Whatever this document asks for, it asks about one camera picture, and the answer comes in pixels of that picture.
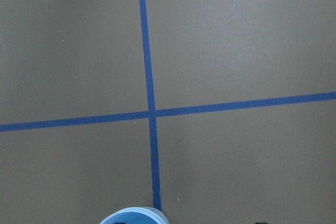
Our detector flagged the light blue cup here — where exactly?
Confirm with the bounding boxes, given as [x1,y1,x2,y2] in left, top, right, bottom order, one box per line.
[100,207,169,224]

